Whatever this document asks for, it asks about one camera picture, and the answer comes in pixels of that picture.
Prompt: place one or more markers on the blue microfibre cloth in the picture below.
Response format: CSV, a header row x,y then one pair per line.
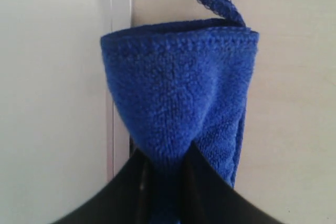
x,y
180,83

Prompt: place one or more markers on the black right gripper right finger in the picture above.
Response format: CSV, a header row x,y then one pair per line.
x,y
207,199

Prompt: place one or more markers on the white board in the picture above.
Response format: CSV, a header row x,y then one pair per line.
x,y
58,121

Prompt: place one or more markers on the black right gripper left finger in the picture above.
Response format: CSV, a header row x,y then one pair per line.
x,y
126,199

